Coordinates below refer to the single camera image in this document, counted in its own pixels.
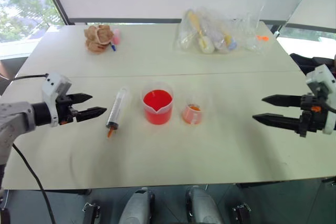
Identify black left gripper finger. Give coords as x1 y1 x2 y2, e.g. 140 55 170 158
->
75 106 108 123
68 92 93 105

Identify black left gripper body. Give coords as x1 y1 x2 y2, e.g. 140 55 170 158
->
55 94 78 125

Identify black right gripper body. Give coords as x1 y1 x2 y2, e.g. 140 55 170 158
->
296 93 329 138

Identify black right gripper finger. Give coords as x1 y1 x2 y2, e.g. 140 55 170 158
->
261 94 303 108
252 113 301 132

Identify clear syringe with orange tip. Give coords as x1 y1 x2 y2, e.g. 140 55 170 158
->
106 86 131 139

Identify beaker with red liquid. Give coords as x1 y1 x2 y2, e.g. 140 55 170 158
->
141 80 175 125

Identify small clear cup orange liquid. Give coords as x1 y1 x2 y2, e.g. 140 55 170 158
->
181 96 205 126

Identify black fabric object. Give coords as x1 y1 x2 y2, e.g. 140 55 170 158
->
289 52 336 78

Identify tan lumpy model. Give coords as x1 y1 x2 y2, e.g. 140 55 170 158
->
83 24 115 55

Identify small pink bottle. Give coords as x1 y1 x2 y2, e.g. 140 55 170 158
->
112 28 122 46

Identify clear plastic bag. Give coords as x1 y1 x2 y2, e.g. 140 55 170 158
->
172 5 271 56

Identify grey rounded robot leg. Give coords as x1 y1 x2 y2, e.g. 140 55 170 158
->
118 187 156 224
184 185 225 224

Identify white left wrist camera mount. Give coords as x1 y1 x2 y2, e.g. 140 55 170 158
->
41 71 73 127

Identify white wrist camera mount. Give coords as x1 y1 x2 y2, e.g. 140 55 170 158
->
306 65 336 134
41 71 73 127

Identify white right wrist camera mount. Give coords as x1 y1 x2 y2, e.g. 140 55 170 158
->
306 65 336 134

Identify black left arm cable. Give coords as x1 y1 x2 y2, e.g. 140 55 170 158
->
0 73 49 81
11 143 56 224

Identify yellow handled sponge brush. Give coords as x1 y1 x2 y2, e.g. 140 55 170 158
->
222 33 238 52
186 10 215 55

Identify black metal table bracket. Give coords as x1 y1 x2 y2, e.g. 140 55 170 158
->
82 201 101 224
232 202 252 224

